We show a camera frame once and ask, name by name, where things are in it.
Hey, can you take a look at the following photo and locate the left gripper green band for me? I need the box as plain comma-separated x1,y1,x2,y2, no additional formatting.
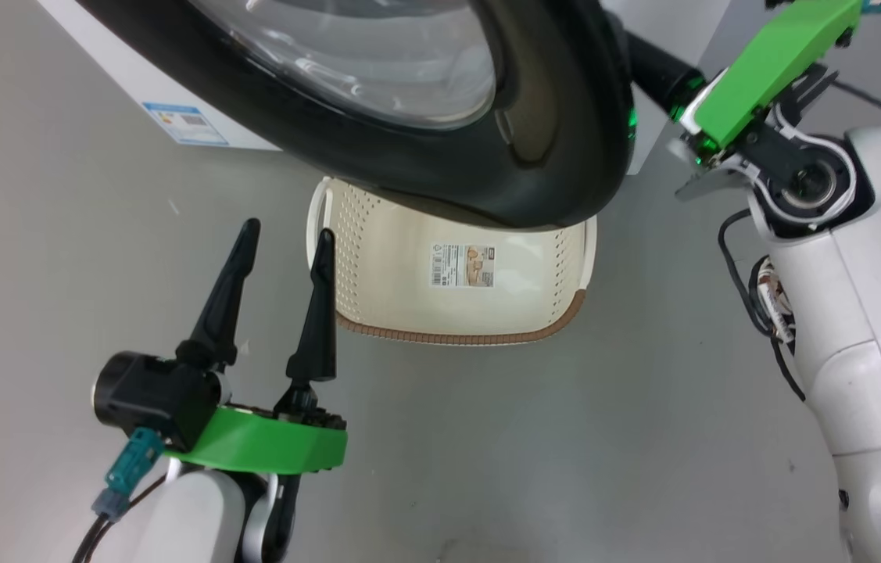
163,218,349,475

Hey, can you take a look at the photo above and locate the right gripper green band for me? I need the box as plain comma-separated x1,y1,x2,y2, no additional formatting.
667,0,864,201

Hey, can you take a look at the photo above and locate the round washing machine door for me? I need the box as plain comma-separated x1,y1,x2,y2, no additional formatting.
77,0,636,229

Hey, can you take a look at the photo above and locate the cream perforated laundry basket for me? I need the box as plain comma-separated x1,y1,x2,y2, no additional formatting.
306,177,597,346

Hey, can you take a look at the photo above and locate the basket product label sticker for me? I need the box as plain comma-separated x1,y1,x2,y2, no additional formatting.
430,242,496,288

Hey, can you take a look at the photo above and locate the white front-load washing machine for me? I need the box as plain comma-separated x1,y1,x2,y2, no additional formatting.
38,0,730,177

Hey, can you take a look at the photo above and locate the blue energy label sticker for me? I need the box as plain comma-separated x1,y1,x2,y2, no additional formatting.
143,102,230,147

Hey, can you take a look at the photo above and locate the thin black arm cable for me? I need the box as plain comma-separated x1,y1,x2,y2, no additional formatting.
718,207,808,403

